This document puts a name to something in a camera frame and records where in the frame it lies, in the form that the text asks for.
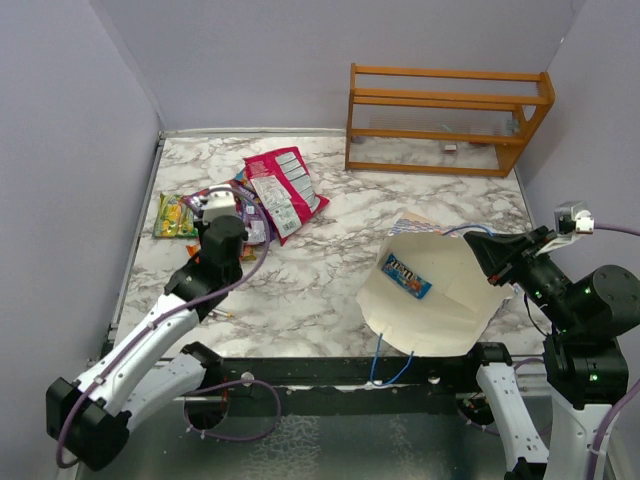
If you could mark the pens on table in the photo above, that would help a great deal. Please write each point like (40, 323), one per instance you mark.
(216, 313)

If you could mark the red snack bag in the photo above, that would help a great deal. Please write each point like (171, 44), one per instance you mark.
(282, 182)

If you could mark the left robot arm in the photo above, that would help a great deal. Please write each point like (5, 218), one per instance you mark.
(92, 417)

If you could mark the blue M&M's bag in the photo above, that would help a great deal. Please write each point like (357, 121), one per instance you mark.
(405, 278)

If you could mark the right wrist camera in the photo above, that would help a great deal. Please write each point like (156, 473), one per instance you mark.
(573, 220)

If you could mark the wooden rack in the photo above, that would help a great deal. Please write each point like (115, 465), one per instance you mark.
(506, 122)

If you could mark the green Fox's candy bag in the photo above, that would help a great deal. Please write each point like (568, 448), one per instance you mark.
(174, 218)

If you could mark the purple snack bag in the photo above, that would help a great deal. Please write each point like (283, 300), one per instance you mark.
(258, 230)

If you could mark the orange candy bag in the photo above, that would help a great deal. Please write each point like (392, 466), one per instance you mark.
(248, 252)

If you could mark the blue snack bag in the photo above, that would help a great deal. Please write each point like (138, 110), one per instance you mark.
(241, 182)

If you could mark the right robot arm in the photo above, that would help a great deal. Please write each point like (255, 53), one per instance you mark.
(585, 367)

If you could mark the purple Fox's berries bag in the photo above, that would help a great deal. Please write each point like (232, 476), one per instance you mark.
(197, 201)

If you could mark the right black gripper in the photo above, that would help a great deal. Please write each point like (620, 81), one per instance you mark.
(498, 252)

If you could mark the blue checkered paper bag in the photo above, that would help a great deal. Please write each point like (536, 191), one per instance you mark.
(455, 312)

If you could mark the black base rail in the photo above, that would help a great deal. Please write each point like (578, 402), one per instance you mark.
(346, 386)

